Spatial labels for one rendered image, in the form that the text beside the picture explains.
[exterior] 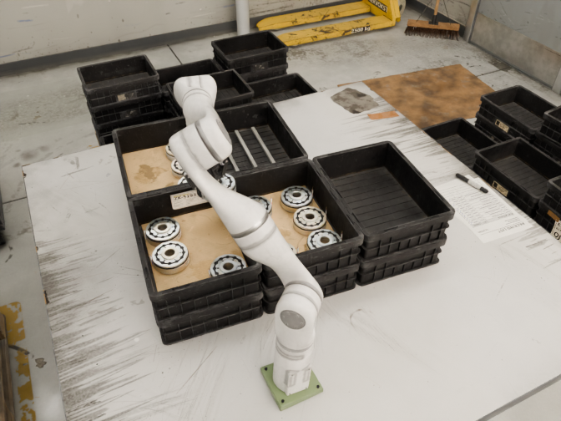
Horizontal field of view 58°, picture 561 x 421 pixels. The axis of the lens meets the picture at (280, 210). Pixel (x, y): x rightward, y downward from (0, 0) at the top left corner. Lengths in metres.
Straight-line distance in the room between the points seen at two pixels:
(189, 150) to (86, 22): 3.69
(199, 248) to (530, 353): 0.98
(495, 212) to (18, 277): 2.20
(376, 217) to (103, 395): 0.94
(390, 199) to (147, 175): 0.84
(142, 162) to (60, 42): 2.85
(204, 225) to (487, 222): 0.98
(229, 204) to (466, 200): 1.16
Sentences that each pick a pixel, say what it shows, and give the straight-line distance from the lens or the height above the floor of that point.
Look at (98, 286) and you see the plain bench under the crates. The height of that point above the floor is 0.70.
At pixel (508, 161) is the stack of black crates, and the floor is 0.38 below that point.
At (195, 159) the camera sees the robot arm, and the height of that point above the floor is 1.36.
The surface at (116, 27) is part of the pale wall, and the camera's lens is 4.67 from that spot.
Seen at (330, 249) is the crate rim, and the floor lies 0.93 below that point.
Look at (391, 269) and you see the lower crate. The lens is 1.62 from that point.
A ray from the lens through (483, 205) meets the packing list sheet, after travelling 1.99.
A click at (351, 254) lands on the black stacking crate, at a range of 1.46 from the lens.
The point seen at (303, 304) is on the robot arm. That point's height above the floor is 1.05.
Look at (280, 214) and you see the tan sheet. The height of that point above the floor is 0.83.
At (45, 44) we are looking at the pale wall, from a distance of 4.65.
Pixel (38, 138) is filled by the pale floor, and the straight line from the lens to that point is 3.80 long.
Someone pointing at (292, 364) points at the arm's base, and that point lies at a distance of 1.27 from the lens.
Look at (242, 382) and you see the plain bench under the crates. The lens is 1.41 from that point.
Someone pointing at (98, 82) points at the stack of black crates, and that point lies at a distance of 3.24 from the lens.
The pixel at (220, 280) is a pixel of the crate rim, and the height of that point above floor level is 0.92.
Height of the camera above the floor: 1.93
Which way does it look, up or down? 42 degrees down
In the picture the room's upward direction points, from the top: straight up
